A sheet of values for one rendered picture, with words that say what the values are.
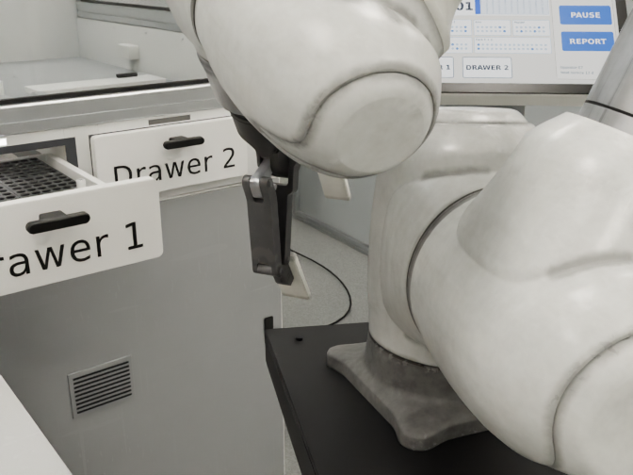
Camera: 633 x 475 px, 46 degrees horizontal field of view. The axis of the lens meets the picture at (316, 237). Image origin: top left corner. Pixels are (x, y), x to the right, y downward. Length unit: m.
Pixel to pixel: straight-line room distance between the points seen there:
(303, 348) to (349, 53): 0.48
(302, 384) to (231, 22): 0.41
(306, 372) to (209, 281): 0.71
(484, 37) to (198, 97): 0.57
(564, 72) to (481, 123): 0.90
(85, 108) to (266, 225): 0.65
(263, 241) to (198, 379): 0.89
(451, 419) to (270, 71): 0.38
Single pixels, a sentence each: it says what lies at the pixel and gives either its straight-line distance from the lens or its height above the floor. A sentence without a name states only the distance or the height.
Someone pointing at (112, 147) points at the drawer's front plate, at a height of 0.91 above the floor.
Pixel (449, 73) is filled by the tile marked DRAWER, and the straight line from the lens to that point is 1.49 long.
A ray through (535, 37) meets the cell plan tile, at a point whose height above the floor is 1.06.
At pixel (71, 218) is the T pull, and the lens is 0.93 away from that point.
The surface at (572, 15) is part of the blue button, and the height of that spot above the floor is 1.09.
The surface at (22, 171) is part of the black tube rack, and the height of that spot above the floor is 0.90.
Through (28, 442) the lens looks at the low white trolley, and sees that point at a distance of 0.80.
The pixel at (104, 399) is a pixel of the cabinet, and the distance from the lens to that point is 1.45.
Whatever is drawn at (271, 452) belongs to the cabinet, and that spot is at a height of 0.16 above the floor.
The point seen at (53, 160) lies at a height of 0.89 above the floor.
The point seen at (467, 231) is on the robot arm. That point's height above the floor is 1.03.
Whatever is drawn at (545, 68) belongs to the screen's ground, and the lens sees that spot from 1.52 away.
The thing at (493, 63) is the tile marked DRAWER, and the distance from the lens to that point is 1.51.
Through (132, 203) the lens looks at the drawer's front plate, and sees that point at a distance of 1.00.
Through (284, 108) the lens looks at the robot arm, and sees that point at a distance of 0.40.
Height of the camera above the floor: 1.19
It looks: 20 degrees down
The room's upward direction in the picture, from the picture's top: straight up
